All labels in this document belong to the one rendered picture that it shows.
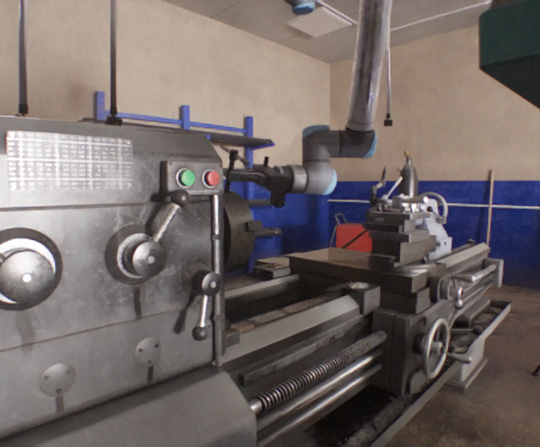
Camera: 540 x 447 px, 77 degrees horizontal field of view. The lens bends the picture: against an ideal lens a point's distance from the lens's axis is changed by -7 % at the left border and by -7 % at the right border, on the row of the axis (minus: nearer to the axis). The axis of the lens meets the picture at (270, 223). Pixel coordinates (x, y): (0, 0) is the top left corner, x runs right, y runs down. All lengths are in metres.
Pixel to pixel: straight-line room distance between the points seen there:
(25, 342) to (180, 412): 0.29
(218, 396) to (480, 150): 5.00
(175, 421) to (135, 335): 0.17
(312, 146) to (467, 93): 4.57
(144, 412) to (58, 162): 0.45
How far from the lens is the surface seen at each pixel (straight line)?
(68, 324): 0.65
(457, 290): 1.38
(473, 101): 5.56
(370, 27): 1.10
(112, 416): 0.72
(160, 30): 4.73
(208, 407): 0.76
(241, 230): 0.98
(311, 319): 1.10
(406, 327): 1.28
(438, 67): 5.84
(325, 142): 1.16
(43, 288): 0.56
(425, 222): 2.11
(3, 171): 0.62
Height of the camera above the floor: 1.22
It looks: 6 degrees down
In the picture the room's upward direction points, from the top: straight up
